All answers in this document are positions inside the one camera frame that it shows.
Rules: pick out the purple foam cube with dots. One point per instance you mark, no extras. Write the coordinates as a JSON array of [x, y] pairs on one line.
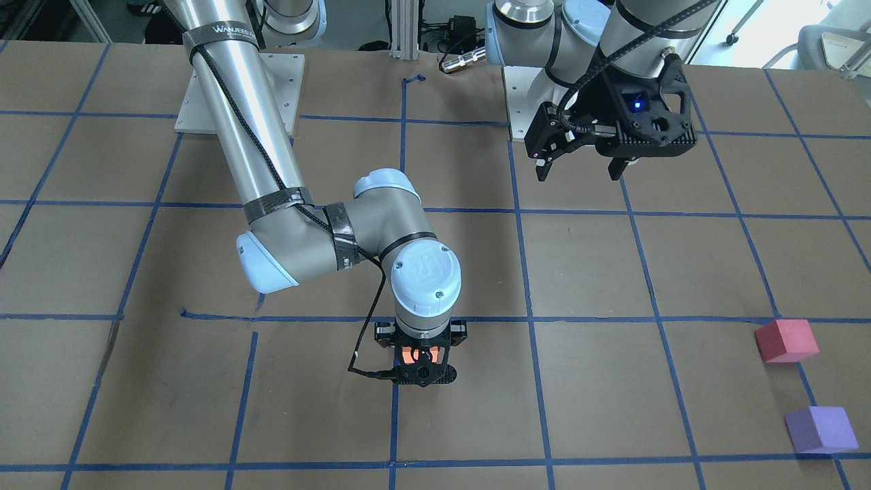
[[821, 430]]

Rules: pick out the red foam cube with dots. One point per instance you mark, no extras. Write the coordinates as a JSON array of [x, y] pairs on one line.
[[786, 341]]

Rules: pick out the office chair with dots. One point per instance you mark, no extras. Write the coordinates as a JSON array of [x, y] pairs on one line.
[[827, 47]]

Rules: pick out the silver cable connector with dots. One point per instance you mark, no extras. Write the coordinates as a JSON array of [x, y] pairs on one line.
[[462, 61]]

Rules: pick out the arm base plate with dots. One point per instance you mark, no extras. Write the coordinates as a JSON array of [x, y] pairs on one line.
[[285, 74], [525, 89]]

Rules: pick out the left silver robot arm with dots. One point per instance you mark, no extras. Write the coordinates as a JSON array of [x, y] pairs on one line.
[[575, 40]]

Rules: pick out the orange foam cube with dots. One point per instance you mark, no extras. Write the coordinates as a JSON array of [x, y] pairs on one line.
[[412, 355]]

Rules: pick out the aluminium frame post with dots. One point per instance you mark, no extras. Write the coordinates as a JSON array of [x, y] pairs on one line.
[[404, 23]]

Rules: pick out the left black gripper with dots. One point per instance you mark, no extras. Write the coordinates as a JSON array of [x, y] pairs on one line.
[[607, 102]]

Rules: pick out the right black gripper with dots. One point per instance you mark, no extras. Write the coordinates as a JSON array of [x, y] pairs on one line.
[[385, 333]]

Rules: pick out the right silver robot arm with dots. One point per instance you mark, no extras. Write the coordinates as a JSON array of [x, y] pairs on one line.
[[289, 240]]

